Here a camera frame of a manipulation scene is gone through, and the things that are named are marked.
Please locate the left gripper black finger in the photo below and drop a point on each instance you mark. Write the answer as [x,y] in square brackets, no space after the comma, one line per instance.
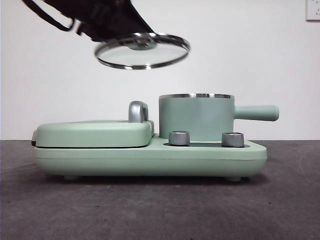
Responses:
[125,27]

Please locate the glass lid with mint knob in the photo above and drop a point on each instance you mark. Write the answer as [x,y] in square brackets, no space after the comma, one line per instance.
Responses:
[142,53]

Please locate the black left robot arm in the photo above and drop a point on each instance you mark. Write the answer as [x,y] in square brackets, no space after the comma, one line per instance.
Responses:
[95,7]

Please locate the mint green steamer pot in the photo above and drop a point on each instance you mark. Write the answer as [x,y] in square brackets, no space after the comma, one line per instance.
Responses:
[195,115]

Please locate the silver control knob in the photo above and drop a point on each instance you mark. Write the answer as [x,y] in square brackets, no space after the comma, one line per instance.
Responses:
[179,138]
[232,140]

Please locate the mint green breakfast machine base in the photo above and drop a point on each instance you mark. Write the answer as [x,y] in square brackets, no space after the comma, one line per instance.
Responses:
[125,160]

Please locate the white wall outlet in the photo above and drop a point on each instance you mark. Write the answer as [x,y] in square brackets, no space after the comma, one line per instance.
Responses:
[313,10]

